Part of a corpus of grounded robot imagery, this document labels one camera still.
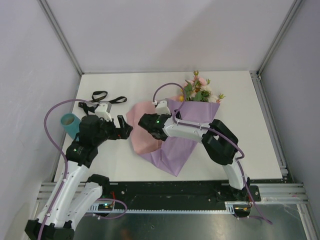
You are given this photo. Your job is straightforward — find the teal cylindrical vase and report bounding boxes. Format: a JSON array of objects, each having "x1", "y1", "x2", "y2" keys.
[{"x1": 60, "y1": 113, "x2": 81, "y2": 140}]

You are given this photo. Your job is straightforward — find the purple wrapping paper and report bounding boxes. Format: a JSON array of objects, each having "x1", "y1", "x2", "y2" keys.
[{"x1": 139, "y1": 101, "x2": 220, "y2": 176}]

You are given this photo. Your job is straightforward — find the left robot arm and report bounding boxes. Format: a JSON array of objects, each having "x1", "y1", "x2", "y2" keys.
[{"x1": 25, "y1": 115, "x2": 133, "y2": 240}]

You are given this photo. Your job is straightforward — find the black ribbon gold lettering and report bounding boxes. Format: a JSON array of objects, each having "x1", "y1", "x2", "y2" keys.
[{"x1": 78, "y1": 90, "x2": 128, "y2": 115}]

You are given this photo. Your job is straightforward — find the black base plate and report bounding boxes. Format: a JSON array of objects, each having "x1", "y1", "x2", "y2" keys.
[{"x1": 102, "y1": 180, "x2": 261, "y2": 205}]

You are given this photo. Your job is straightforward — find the slotted cable duct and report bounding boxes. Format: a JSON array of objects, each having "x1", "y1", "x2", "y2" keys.
[{"x1": 87, "y1": 198, "x2": 251, "y2": 216}]

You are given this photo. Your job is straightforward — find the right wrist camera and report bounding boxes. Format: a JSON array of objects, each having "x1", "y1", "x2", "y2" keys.
[{"x1": 152, "y1": 100, "x2": 171, "y2": 115}]

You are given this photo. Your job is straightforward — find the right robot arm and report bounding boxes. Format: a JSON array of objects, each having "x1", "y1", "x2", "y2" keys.
[{"x1": 138, "y1": 113, "x2": 250, "y2": 201}]

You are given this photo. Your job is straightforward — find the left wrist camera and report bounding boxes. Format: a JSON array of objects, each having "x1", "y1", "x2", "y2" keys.
[{"x1": 94, "y1": 101, "x2": 113, "y2": 122}]

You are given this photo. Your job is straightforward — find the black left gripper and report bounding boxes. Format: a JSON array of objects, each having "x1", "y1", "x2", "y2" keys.
[{"x1": 93, "y1": 115, "x2": 133, "y2": 146}]

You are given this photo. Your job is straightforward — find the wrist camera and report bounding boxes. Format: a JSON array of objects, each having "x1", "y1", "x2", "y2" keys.
[
  {"x1": 94, "y1": 101, "x2": 113, "y2": 122},
  {"x1": 152, "y1": 100, "x2": 171, "y2": 115}
]

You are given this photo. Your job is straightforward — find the pink wrapping paper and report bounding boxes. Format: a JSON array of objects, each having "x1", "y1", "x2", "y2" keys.
[{"x1": 126, "y1": 101, "x2": 162, "y2": 155}]

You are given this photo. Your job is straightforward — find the artificial flower bouquet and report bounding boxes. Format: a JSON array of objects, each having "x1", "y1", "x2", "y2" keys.
[{"x1": 178, "y1": 70, "x2": 226, "y2": 104}]

